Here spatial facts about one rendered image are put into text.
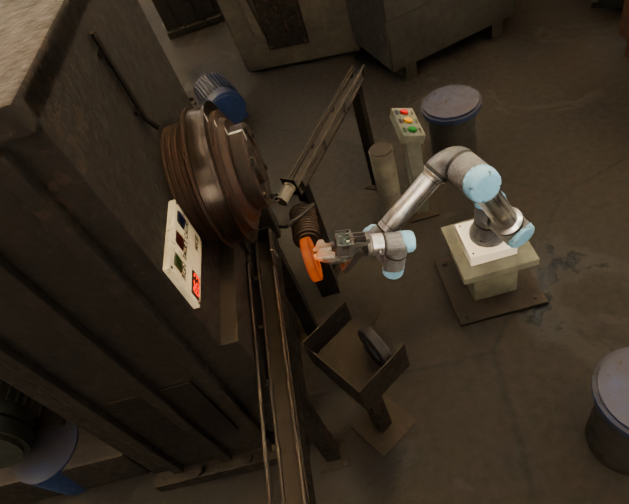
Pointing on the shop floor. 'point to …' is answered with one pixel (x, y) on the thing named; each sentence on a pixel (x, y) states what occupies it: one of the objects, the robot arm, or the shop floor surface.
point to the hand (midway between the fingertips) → (310, 255)
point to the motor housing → (306, 226)
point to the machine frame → (106, 248)
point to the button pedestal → (413, 157)
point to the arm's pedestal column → (489, 293)
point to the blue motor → (221, 96)
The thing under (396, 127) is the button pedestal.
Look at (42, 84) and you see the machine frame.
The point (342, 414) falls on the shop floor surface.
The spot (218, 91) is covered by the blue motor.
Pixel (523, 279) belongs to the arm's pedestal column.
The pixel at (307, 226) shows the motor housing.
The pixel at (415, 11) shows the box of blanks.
